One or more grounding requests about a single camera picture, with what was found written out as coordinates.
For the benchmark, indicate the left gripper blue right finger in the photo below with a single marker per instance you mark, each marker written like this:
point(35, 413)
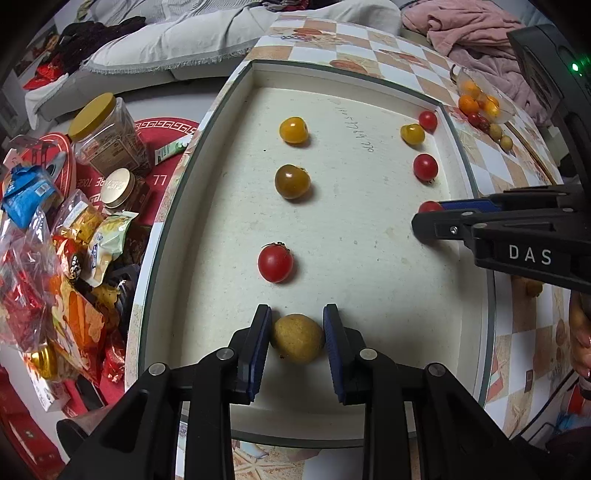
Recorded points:
point(343, 346)

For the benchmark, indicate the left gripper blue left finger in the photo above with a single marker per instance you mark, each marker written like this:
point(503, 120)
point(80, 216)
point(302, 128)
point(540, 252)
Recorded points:
point(252, 345)

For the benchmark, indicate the brown longan fruit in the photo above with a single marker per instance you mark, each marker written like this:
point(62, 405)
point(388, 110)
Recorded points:
point(297, 338)

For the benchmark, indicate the red cherry tomato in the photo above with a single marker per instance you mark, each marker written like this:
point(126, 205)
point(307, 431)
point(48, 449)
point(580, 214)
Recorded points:
point(275, 262)

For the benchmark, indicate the person right hand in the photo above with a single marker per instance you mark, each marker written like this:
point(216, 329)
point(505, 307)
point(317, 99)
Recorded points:
point(579, 331)

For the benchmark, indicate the longan bowl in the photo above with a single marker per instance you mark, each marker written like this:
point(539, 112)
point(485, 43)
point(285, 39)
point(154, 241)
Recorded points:
point(495, 132)
point(506, 143)

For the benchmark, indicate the long wooden stick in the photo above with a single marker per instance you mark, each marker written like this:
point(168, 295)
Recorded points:
point(533, 154)

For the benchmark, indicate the red tomato orange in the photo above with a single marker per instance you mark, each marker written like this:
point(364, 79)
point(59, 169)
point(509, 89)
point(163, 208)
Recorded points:
point(484, 125)
point(475, 120)

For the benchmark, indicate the glass fruit bowl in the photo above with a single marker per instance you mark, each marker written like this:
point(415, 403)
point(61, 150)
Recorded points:
point(493, 105)

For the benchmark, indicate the orange near bowl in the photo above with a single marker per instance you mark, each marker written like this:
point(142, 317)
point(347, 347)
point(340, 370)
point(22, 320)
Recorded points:
point(468, 105)

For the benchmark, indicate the white shallow tray box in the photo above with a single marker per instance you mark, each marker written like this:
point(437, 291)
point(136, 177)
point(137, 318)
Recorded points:
point(334, 165)

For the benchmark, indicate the pink blanket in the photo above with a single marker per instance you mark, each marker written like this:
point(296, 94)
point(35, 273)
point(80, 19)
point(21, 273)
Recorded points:
point(475, 35)

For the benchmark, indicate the small jar gold lid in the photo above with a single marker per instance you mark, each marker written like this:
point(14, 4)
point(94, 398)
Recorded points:
point(124, 191)

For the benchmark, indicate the pile of snack bags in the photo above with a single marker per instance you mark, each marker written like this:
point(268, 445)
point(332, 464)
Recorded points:
point(68, 276)

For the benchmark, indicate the plastic jar yellow lid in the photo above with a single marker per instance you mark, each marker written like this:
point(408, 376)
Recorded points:
point(104, 137)

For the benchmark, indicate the grey white sofa cover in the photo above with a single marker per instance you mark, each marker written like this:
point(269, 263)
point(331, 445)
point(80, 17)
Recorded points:
point(177, 41)

